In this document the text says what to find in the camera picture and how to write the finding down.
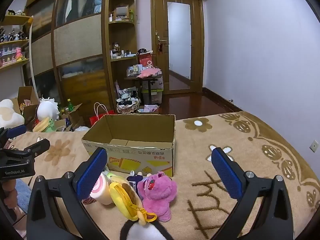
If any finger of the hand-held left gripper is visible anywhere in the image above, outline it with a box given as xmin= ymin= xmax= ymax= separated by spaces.
xmin=6 ymin=124 xmax=27 ymax=140
xmin=23 ymin=138 xmax=50 ymax=157

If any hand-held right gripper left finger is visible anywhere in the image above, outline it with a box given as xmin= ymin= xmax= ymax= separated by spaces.
xmin=26 ymin=147 xmax=118 ymax=240

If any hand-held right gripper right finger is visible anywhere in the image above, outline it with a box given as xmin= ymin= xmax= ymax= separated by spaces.
xmin=211 ymin=147 xmax=293 ymax=240

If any pink swiss roll plush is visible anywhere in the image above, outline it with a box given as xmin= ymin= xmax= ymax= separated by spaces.
xmin=90 ymin=172 xmax=113 ymax=205

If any yellow dog plush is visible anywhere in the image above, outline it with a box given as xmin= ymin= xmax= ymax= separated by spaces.
xmin=109 ymin=181 xmax=158 ymax=226

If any purple doll plush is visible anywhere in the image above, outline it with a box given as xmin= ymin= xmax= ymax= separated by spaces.
xmin=126 ymin=170 xmax=153 ymax=188

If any pink bear plush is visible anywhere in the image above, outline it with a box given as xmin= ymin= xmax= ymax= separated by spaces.
xmin=137 ymin=172 xmax=178 ymax=222

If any person's left hand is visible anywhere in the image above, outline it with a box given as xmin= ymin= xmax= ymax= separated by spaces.
xmin=1 ymin=179 xmax=18 ymax=209

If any white cloud plush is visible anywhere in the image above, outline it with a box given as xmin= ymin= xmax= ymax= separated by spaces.
xmin=0 ymin=99 xmax=25 ymax=129

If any green yellow plush toy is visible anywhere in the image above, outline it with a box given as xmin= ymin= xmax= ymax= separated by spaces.
xmin=32 ymin=117 xmax=57 ymax=133

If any person's left leg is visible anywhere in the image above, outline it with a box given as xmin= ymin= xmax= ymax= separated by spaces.
xmin=15 ymin=180 xmax=32 ymax=213

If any open cardboard box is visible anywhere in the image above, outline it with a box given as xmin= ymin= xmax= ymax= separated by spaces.
xmin=11 ymin=86 xmax=40 ymax=125

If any white haired plush doll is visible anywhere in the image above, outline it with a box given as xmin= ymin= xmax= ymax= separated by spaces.
xmin=37 ymin=97 xmax=60 ymax=122

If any beige floral blanket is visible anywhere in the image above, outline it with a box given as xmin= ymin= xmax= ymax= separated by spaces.
xmin=5 ymin=111 xmax=320 ymax=240

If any cardboard box with bottles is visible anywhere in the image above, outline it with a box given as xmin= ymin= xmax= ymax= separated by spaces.
xmin=59 ymin=103 xmax=85 ymax=132

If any red gift bag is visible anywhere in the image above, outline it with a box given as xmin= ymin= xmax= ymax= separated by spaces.
xmin=89 ymin=102 xmax=115 ymax=127

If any white curved pole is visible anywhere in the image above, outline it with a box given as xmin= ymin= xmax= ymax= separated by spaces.
xmin=26 ymin=17 xmax=40 ymax=98

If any lace trimmed basket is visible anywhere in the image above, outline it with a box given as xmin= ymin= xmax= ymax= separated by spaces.
xmin=116 ymin=100 xmax=142 ymax=114

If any black rimmed white plush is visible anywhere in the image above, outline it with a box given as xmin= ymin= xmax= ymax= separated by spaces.
xmin=119 ymin=216 xmax=174 ymax=240

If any pink printed packet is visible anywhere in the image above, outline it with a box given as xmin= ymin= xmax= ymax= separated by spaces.
xmin=137 ymin=105 xmax=160 ymax=114

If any zebra striped plush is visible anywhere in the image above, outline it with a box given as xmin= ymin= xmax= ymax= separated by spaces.
xmin=119 ymin=89 xmax=139 ymax=102

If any wooden figurine shelf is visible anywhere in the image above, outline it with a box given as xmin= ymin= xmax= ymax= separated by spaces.
xmin=0 ymin=14 xmax=34 ymax=73

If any small black side table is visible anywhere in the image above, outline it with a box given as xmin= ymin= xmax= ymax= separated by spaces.
xmin=125 ymin=75 xmax=164 ymax=105

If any clear storage box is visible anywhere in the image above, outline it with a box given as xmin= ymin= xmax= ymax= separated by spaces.
xmin=141 ymin=80 xmax=164 ymax=105

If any wooden wardrobe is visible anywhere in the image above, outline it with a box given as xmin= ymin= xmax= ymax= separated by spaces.
xmin=25 ymin=0 xmax=112 ymax=120

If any pink cloth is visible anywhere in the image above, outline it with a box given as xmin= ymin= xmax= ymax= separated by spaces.
xmin=136 ymin=68 xmax=163 ymax=79

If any wooden corner shelf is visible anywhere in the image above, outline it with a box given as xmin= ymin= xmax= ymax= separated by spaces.
xmin=104 ymin=0 xmax=139 ymax=105

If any red paper bag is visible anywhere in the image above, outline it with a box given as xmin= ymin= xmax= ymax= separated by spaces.
xmin=138 ymin=52 xmax=153 ymax=68

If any wooden door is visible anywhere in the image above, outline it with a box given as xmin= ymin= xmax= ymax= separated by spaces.
xmin=151 ymin=0 xmax=204 ymax=94

